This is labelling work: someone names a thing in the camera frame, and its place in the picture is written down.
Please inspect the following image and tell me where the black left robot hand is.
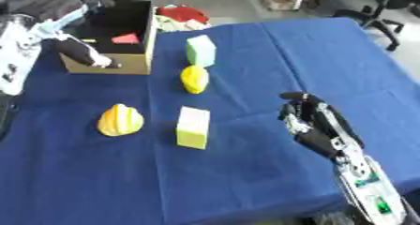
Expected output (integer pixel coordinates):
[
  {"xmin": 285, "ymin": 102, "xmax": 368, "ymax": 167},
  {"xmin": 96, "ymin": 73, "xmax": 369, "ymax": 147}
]
[{"xmin": 14, "ymin": 0, "xmax": 124, "ymax": 69}]

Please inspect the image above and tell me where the light green rectangular block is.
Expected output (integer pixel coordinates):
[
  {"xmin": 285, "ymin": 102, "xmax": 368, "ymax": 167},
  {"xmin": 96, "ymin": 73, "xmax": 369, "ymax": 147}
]
[{"xmin": 184, "ymin": 34, "xmax": 218, "ymax": 68}]

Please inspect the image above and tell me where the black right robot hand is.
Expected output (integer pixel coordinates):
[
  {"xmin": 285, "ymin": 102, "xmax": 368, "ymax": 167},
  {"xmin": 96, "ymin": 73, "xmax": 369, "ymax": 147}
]
[{"xmin": 277, "ymin": 92, "xmax": 367, "ymax": 160}]

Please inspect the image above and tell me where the red and white cloth pile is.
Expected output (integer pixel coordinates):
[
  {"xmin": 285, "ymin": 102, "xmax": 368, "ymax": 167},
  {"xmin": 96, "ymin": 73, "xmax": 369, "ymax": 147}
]
[{"xmin": 154, "ymin": 4, "xmax": 214, "ymax": 34}]

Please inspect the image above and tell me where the orange yellow toy pumpkin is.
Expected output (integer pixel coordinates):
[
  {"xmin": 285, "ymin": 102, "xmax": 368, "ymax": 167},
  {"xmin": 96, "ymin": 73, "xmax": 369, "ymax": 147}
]
[{"xmin": 95, "ymin": 103, "xmax": 146, "ymax": 138}]

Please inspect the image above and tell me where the tan cardboard box black inside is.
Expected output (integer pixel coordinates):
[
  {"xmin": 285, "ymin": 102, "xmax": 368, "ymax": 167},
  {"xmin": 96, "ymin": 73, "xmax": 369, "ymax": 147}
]
[{"xmin": 57, "ymin": 0, "xmax": 159, "ymax": 76}]

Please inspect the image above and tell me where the yellow toy lemon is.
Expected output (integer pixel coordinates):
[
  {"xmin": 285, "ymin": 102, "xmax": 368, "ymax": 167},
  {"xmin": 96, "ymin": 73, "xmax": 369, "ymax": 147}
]
[{"xmin": 178, "ymin": 65, "xmax": 212, "ymax": 95}]

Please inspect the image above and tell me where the red triangular block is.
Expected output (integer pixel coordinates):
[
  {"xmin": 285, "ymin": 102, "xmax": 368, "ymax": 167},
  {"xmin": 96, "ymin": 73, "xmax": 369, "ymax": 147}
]
[{"xmin": 110, "ymin": 32, "xmax": 143, "ymax": 45}]

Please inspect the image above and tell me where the yellow green rectangular block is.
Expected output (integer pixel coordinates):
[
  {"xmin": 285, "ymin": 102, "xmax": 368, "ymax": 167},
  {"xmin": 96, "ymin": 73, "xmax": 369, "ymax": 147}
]
[{"xmin": 173, "ymin": 105, "xmax": 212, "ymax": 151}]

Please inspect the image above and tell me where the black office chair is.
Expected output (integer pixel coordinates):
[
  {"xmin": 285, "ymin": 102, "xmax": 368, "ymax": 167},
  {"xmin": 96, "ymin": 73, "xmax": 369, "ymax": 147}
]
[{"xmin": 331, "ymin": 0, "xmax": 407, "ymax": 53}]

